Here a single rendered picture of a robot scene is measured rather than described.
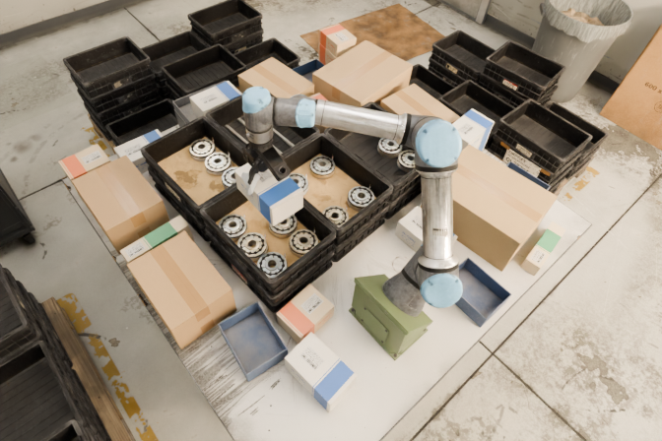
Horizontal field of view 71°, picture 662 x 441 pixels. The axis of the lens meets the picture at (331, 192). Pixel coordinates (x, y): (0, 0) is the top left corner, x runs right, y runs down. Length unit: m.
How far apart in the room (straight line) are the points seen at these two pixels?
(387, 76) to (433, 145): 1.09
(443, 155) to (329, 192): 0.70
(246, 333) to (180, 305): 0.25
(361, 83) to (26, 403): 1.86
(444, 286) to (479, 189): 0.61
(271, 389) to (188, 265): 0.49
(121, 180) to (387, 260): 1.07
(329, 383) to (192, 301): 0.50
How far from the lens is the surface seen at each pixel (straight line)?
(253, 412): 1.60
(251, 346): 1.66
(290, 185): 1.45
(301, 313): 1.62
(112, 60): 3.25
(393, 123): 1.37
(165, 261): 1.68
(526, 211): 1.88
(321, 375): 1.53
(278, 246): 1.68
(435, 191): 1.29
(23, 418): 2.17
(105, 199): 1.91
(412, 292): 1.53
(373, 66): 2.34
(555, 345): 2.71
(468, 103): 3.09
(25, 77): 4.23
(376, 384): 1.63
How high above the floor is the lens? 2.25
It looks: 51 degrees down
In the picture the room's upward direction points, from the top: 4 degrees clockwise
